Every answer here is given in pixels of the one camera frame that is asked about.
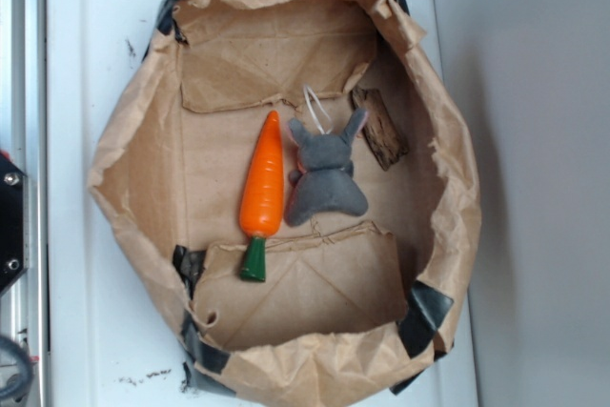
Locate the brown wood bark piece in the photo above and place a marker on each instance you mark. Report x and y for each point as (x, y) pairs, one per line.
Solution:
(381, 132)

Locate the black robot mount plate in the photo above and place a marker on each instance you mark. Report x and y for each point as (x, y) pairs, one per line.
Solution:
(10, 226)

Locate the brown paper bag tray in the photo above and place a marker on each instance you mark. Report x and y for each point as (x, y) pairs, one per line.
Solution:
(351, 305)

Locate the aluminium frame rail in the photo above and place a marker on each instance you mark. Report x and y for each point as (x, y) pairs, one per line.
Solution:
(24, 304)

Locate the grey plush bunny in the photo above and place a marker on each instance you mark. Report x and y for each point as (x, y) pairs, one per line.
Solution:
(323, 181)

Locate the orange toy carrot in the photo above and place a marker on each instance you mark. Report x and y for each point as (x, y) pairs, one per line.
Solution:
(261, 207)

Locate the white plastic tray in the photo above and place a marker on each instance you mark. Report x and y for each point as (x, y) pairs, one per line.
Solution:
(109, 345)

